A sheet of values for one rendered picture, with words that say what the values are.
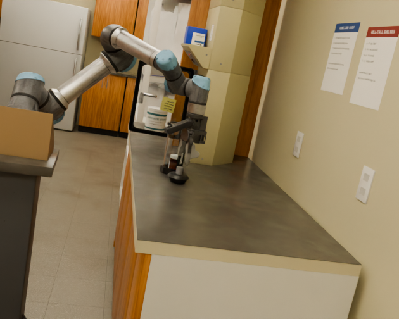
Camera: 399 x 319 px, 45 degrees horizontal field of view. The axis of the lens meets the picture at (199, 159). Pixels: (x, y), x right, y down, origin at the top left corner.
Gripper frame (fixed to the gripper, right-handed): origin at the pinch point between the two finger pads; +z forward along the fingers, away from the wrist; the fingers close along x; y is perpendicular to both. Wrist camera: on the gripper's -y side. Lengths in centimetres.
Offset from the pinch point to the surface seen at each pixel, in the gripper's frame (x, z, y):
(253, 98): 61, -25, 65
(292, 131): 9, -17, 58
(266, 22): 61, -68, 63
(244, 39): 35, -55, 37
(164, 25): 174, -59, 45
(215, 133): 32.0, -7.4, 29.8
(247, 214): -36.1, 9.4, 13.4
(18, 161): 14, 9, -62
